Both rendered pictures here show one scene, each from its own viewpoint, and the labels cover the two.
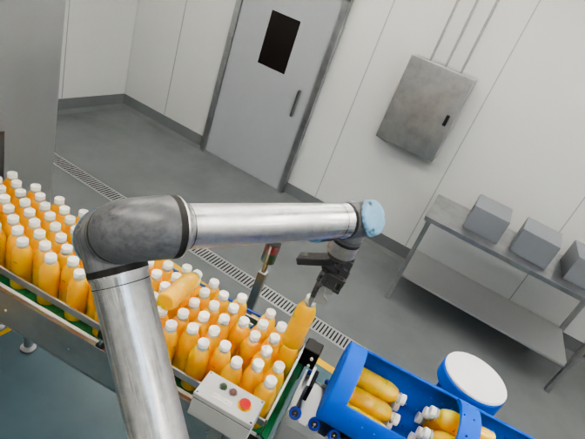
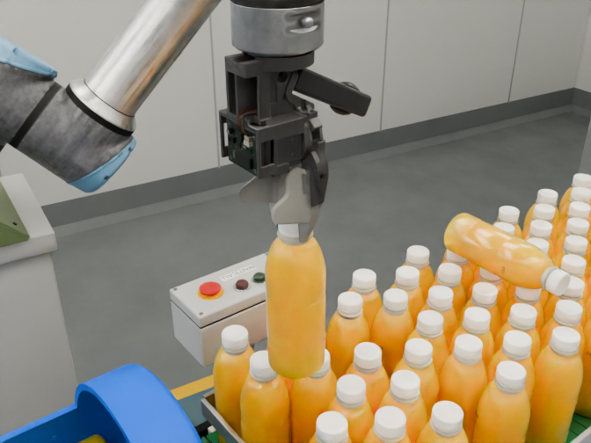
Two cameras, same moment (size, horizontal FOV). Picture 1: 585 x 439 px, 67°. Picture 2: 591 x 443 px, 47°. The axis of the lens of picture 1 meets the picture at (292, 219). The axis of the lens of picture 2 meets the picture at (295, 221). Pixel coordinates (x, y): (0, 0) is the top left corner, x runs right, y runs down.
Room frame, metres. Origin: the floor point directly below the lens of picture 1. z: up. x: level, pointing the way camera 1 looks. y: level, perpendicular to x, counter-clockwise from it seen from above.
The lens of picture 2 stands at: (1.63, -0.65, 1.73)
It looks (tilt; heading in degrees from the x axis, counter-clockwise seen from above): 29 degrees down; 132
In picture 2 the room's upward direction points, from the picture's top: straight up
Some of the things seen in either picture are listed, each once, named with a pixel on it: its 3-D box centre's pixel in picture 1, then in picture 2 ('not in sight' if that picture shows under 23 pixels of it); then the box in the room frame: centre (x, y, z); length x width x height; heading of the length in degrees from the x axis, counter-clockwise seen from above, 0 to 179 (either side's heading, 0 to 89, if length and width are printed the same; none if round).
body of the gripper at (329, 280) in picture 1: (334, 269); (273, 109); (1.17, -0.18, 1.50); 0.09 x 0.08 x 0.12; 79
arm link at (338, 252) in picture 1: (342, 247); (279, 26); (1.18, -0.17, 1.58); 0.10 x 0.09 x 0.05; 169
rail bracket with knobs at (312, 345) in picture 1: (309, 354); not in sight; (1.37, -0.27, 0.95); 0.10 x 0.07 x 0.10; 169
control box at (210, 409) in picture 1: (225, 407); (237, 305); (0.92, -0.02, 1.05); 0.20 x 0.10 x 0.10; 79
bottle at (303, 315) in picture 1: (300, 321); (295, 298); (1.18, -0.15, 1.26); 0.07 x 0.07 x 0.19
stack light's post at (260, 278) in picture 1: (231, 356); not in sight; (1.59, 0.04, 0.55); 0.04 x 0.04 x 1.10; 79
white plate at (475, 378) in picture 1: (475, 377); not in sight; (1.53, -0.99, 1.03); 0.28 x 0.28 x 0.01
